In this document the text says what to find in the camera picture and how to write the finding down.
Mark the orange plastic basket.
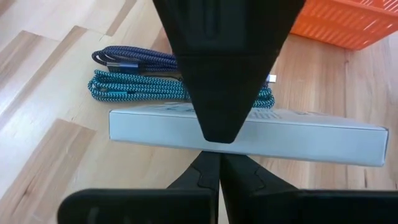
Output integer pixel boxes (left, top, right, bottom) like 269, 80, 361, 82
290, 0, 398, 52

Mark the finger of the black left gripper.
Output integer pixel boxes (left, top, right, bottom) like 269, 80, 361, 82
152, 0, 307, 144

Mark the teal braided cable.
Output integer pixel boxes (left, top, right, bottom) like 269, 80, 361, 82
87, 70, 276, 110

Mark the white card reader box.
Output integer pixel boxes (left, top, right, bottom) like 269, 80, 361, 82
108, 101, 389, 168

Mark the dark blue braided cable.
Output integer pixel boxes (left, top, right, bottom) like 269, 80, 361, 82
91, 45, 277, 83

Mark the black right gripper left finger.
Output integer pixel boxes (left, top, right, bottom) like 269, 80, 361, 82
57, 151, 221, 224

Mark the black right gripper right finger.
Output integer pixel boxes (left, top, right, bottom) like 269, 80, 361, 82
219, 152, 398, 224

